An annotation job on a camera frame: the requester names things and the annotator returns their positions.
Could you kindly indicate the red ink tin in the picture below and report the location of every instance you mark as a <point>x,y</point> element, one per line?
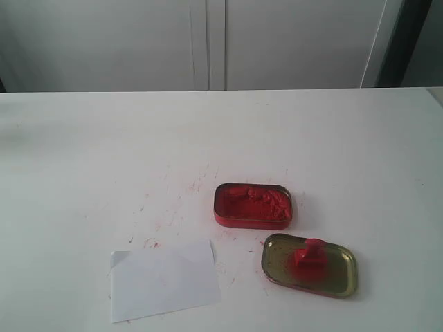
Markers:
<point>253,206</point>

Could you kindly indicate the gold tin lid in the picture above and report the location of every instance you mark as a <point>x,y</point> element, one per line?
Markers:
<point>338,278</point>

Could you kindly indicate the red plastic stamp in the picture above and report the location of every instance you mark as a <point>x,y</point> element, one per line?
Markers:
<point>312,254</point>

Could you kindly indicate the white paper sheet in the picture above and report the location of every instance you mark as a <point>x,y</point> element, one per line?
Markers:
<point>154,281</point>

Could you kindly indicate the white cabinet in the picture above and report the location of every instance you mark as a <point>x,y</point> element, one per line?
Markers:
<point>193,45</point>

